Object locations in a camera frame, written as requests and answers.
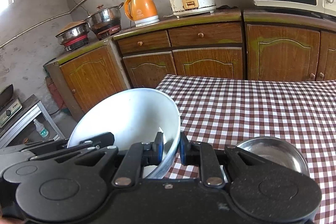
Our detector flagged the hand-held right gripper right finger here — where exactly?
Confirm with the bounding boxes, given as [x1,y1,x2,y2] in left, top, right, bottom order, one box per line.
[179,132,263,187]

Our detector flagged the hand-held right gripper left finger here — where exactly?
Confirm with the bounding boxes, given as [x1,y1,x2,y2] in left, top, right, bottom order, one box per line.
[73,132,164,188]

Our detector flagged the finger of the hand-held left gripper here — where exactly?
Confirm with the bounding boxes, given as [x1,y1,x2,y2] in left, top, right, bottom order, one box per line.
[66,132,115,149]
[28,145,117,163]

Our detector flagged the blue patterned white bowl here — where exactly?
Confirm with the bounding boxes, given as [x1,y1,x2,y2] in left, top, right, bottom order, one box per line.
[66,88,181,179]

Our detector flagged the small steel bowl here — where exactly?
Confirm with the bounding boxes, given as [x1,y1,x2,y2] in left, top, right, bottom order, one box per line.
[234,136,310,177]

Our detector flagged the gas stove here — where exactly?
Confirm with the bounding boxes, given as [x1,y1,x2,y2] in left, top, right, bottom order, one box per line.
[0,97,23,127]

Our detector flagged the metal rack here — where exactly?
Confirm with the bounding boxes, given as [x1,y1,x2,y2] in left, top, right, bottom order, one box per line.
[0,101,66,148]

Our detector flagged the wooden corner cabinet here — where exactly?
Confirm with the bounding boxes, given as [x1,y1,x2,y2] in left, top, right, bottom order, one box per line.
[43,39,129,122]

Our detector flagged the brown white checkered tablecloth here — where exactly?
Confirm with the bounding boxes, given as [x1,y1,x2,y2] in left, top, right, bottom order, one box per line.
[155,74,336,224]

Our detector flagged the dark wok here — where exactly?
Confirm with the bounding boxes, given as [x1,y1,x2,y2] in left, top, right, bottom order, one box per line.
[0,84,13,106]

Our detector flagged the wooden cabinet with drawers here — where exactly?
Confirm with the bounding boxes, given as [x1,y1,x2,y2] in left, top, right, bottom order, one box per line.
[113,21,246,89]

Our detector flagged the red induction cooker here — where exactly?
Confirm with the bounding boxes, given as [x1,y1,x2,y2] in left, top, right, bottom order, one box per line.
[62,38,90,52]

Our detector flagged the black induction cooker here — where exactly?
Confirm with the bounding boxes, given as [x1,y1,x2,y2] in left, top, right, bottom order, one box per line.
[91,26,122,39]

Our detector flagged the steel pan with brown lid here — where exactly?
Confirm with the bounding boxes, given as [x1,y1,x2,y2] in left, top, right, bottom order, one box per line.
[55,21,90,45]

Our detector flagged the steel pot with lid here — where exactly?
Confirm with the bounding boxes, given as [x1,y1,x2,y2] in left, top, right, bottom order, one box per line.
[85,2,124,30]

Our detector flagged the orange electric kettle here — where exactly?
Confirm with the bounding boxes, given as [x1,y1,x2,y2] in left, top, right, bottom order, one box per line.
[124,0,160,28]

